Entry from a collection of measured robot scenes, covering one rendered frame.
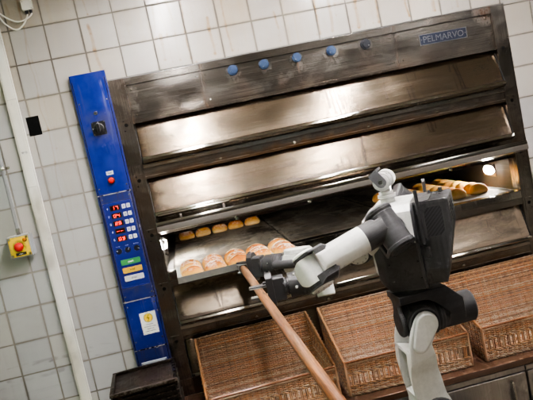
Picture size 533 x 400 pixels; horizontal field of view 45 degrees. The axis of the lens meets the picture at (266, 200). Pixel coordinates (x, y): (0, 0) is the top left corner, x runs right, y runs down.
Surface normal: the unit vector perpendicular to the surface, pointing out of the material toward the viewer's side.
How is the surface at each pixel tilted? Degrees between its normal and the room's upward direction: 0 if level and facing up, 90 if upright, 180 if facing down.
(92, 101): 90
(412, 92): 70
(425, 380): 90
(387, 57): 90
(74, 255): 90
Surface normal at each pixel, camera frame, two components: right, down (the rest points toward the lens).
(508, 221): 0.06, -0.26
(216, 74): 0.14, 0.07
